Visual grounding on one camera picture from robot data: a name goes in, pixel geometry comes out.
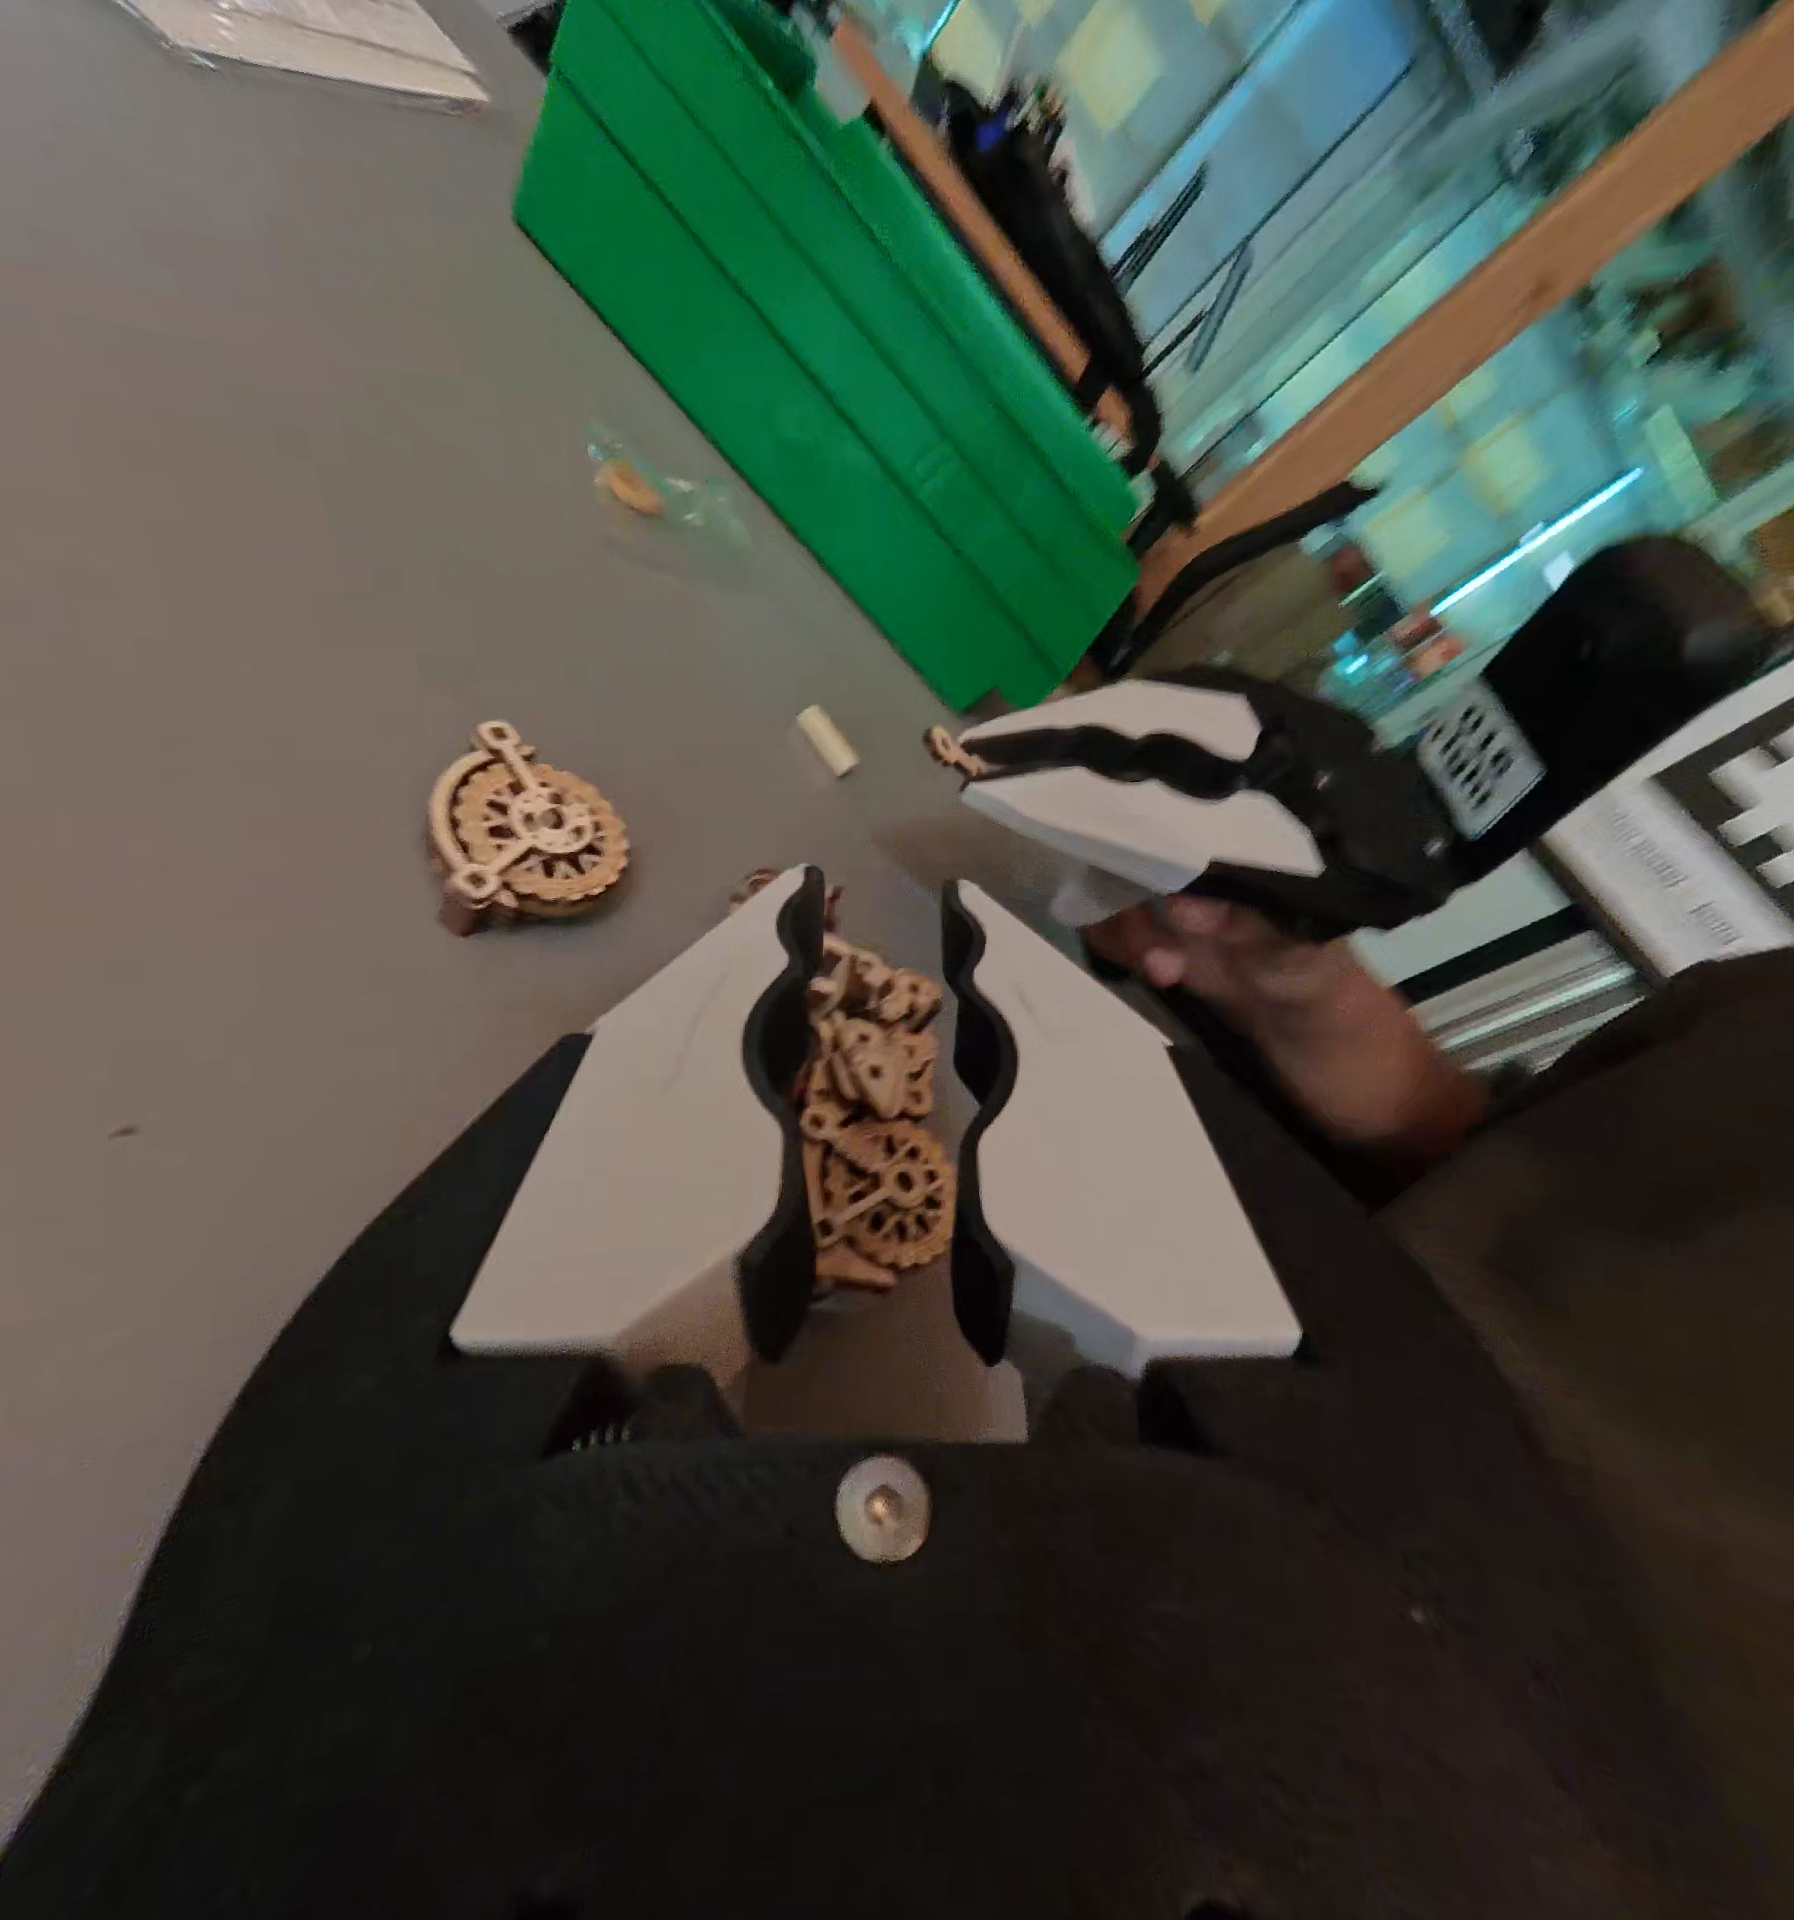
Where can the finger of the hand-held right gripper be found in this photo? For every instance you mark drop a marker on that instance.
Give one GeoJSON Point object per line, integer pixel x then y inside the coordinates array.
{"type": "Point", "coordinates": [1138, 825]}
{"type": "Point", "coordinates": [1153, 714]}

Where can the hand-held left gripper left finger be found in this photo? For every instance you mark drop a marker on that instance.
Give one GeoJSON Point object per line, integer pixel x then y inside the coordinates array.
{"type": "Point", "coordinates": [643, 1156]}

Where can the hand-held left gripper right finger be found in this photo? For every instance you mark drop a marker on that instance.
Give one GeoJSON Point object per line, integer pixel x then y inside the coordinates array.
{"type": "Point", "coordinates": [1123, 1184]}

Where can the small wooden link piece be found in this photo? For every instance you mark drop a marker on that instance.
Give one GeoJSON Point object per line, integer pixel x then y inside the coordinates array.
{"type": "Point", "coordinates": [957, 751]}

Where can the wooden gear mechanism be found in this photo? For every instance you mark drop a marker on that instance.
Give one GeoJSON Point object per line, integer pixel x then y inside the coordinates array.
{"type": "Point", "coordinates": [876, 1139]}

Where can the grey desk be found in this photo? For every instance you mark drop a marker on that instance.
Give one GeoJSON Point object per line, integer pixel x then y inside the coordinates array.
{"type": "Point", "coordinates": [237, 600]}

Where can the person's right hand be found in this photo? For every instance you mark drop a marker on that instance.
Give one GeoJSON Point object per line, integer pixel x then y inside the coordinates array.
{"type": "Point", "coordinates": [1287, 1021]}

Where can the small wooden gear piece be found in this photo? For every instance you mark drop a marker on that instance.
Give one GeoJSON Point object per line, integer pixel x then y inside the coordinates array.
{"type": "Point", "coordinates": [760, 891]}

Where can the small cream cylinder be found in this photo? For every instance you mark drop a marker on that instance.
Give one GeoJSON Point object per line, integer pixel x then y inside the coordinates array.
{"type": "Point", "coordinates": [826, 740]}

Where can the round wooden gear assembly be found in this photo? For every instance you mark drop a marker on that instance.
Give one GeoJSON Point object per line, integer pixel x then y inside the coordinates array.
{"type": "Point", "coordinates": [531, 833]}

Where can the green plastic bin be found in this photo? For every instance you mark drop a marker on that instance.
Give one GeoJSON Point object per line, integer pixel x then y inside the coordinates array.
{"type": "Point", "coordinates": [836, 406]}

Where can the black office chair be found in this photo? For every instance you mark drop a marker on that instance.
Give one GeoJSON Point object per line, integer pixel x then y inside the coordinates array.
{"type": "Point", "coordinates": [1046, 256]}

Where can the small clear plastic bag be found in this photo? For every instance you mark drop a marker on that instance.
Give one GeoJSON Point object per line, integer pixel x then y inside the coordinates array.
{"type": "Point", "coordinates": [657, 494]}

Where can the light wooden panel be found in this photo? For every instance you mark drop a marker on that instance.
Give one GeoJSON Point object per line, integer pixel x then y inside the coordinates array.
{"type": "Point", "coordinates": [1512, 286]}

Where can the person's leg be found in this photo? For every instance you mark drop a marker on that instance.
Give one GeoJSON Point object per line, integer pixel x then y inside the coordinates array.
{"type": "Point", "coordinates": [1661, 1351]}

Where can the clear plastic sheets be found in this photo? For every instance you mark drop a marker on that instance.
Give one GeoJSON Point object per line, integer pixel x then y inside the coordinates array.
{"type": "Point", "coordinates": [327, 38]}

